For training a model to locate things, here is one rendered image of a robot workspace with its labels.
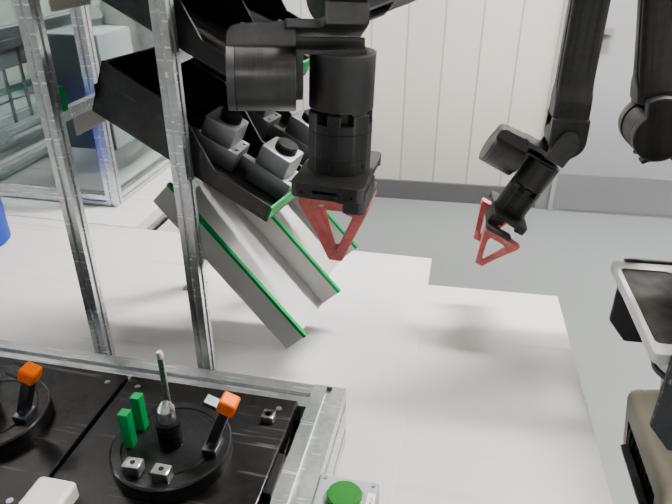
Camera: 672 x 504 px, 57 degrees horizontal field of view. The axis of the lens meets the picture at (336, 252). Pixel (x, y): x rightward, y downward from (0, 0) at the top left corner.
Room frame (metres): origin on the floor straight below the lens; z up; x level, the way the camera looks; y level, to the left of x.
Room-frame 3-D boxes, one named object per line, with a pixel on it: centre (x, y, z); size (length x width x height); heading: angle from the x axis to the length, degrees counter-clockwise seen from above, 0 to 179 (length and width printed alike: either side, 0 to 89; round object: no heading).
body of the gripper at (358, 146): (0.54, 0.00, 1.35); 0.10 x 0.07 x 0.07; 167
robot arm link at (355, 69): (0.54, 0.00, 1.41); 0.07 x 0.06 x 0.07; 95
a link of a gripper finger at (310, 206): (0.55, 0.00, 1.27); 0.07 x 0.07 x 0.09; 77
